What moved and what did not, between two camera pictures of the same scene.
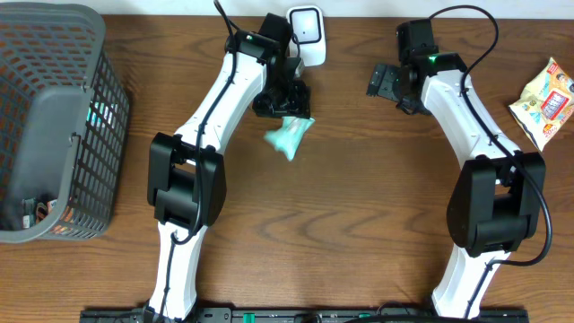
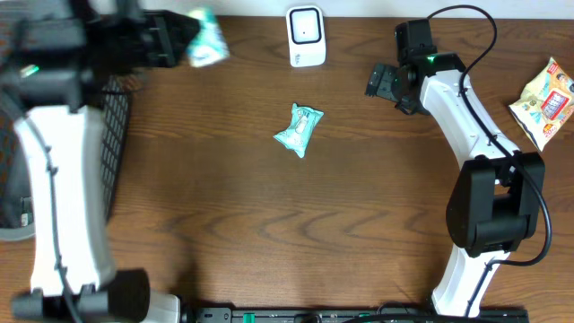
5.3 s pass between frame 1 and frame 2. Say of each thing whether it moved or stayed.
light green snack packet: moved
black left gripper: moved
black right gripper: stayed
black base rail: stayed
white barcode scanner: stayed
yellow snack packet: stayed
